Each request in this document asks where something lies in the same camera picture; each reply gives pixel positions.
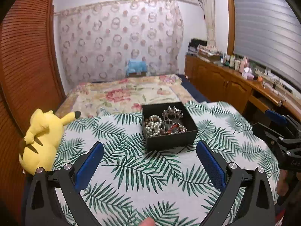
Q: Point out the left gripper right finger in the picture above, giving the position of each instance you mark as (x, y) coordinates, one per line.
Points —
(256, 206)

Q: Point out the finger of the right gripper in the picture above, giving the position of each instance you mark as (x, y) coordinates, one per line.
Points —
(286, 151)
(286, 121)

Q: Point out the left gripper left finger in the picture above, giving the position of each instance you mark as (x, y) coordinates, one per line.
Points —
(43, 207)

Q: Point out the silver ornate hair pin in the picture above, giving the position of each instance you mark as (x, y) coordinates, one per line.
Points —
(171, 115)

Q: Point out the small cream pearl strand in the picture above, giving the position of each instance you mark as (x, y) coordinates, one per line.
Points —
(180, 128)

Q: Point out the black jewelry box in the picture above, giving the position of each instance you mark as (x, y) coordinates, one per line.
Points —
(160, 135)

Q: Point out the person's right hand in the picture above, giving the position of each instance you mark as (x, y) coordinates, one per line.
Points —
(282, 185)

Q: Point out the person's left hand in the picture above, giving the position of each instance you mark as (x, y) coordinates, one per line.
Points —
(147, 222)

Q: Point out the wooden sideboard cabinet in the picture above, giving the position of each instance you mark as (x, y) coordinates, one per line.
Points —
(219, 83)

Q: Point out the pink tissue box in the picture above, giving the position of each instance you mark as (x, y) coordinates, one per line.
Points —
(247, 73)

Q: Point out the yellow Pikachu plush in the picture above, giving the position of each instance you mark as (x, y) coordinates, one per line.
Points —
(39, 146)

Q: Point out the grey window blind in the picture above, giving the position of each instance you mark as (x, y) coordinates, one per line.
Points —
(268, 32)

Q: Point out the palm leaf print cloth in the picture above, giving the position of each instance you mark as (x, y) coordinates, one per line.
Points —
(170, 186)

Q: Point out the stack of folded fabrics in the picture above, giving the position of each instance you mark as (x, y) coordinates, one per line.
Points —
(199, 48)

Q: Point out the wooden louvered wardrobe door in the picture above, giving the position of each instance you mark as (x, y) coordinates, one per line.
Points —
(29, 80)

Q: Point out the floral bed quilt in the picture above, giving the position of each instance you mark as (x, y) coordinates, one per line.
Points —
(124, 96)

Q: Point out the blue plush toy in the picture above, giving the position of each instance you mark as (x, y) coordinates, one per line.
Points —
(136, 66)

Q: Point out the patterned pink curtain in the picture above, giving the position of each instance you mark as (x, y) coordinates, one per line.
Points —
(97, 41)

